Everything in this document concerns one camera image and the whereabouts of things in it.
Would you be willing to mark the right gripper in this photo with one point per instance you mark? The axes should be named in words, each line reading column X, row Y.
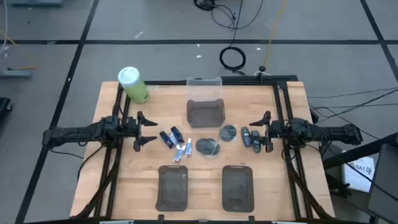
column 276, row 130

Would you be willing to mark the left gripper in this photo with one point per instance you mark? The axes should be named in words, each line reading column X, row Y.
column 138, row 130

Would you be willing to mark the dark oblong toiletry item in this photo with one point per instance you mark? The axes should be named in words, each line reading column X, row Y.
column 255, row 144
column 246, row 137

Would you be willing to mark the black round item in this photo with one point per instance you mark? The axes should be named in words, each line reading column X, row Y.
column 228, row 133
column 206, row 147

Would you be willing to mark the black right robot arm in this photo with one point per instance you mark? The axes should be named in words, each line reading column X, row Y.
column 335, row 133

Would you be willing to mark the green wipes canister white lid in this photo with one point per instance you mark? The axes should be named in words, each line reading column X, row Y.
column 133, row 87

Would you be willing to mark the grey translucent plastic bin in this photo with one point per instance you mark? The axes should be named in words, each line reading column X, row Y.
column 171, row 189
column 205, row 115
column 237, row 189

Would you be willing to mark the black metal beam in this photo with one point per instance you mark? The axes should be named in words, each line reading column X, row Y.
column 357, row 152

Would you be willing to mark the white cardboard box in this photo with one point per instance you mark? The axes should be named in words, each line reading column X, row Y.
column 357, row 177

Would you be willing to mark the dark grey chair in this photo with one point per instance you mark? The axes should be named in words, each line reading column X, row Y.
column 385, row 180

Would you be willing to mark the grey floor stand base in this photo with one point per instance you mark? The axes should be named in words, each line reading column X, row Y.
column 15, row 74

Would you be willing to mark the black aluminium table frame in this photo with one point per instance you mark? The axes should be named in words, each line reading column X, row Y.
column 248, row 80

